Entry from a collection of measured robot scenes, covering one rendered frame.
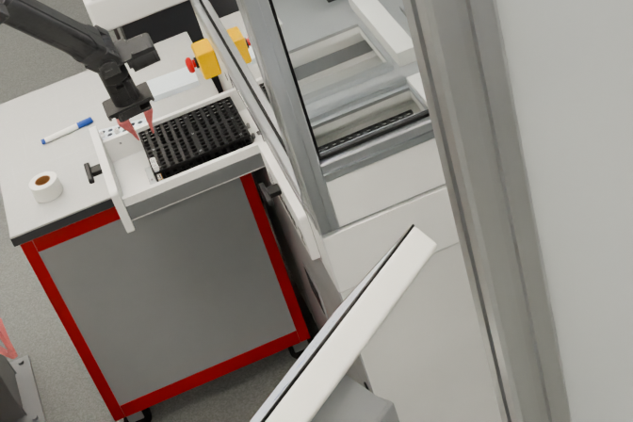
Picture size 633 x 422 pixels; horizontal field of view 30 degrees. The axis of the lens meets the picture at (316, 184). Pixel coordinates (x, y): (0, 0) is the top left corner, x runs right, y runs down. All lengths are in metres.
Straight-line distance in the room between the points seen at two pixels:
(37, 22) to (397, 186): 0.70
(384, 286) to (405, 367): 0.79
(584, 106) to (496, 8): 0.11
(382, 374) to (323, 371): 0.85
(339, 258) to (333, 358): 0.63
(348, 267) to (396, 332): 0.21
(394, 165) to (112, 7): 1.40
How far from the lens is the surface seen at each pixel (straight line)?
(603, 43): 0.72
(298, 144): 2.01
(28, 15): 2.13
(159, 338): 3.06
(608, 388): 0.90
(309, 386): 1.54
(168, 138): 2.61
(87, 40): 2.26
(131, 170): 2.68
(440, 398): 2.52
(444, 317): 2.37
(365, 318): 1.61
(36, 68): 5.10
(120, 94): 2.42
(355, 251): 2.18
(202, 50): 2.87
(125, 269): 2.90
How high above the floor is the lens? 2.29
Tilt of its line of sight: 37 degrees down
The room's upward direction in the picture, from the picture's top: 18 degrees counter-clockwise
